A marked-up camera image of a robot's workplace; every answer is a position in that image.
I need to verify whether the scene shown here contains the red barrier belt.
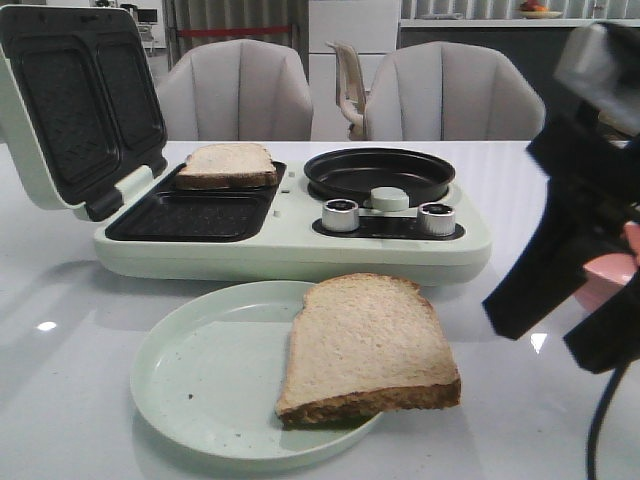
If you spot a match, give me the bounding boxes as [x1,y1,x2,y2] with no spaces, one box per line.
[177,25,293,38]

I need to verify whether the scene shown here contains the left silver knob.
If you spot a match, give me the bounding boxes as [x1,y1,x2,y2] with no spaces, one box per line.
[321,199,359,233]

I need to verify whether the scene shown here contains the green breakfast maker lid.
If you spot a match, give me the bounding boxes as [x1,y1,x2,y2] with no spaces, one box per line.
[1,5,167,221]

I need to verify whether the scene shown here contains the right beige armchair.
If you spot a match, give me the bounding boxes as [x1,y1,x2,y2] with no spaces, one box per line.
[364,41,546,141]

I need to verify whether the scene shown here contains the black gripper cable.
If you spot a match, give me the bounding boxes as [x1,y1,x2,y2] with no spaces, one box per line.
[585,359,632,480]

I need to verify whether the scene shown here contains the left beige armchair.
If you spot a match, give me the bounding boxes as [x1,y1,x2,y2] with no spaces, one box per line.
[156,39,313,141]

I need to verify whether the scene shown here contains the silver knob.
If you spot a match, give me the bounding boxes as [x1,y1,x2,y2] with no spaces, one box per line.
[321,199,359,233]
[416,202,456,237]

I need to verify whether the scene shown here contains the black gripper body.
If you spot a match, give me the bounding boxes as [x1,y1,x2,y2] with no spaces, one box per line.
[526,22,639,260]

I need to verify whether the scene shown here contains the right silver knob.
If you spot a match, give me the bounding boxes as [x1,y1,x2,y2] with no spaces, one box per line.
[416,202,456,237]

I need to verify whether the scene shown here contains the green round plate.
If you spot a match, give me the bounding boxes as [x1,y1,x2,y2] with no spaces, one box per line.
[130,281,381,471]

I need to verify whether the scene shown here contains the black round frying pan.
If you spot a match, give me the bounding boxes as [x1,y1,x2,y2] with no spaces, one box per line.
[304,147,455,207]

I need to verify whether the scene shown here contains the bread slice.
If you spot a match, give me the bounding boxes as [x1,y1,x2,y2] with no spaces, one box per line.
[175,143,278,190]
[275,273,462,425]

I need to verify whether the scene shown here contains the beige armchair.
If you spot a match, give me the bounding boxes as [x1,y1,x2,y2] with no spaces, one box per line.
[156,39,313,141]
[364,41,546,141]

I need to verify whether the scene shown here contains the pink bowl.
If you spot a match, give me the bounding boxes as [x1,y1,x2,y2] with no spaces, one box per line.
[574,253,638,312]

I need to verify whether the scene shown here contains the green breakfast maker base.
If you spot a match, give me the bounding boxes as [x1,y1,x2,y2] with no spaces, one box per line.
[94,162,492,285]

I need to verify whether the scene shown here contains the fruit bowl on counter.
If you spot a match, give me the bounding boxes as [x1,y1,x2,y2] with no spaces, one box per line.
[516,0,563,19]

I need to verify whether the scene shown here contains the dark kitchen counter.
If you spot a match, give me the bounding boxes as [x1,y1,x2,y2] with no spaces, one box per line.
[398,18,640,131]

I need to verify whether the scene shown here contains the white office chair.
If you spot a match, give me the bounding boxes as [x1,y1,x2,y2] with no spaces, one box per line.
[326,41,367,141]

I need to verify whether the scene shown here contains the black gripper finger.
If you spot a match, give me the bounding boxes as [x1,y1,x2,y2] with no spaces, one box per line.
[483,184,600,340]
[563,273,639,374]

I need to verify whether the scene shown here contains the white refrigerator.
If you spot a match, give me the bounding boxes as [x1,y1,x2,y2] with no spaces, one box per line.
[308,1,401,141]

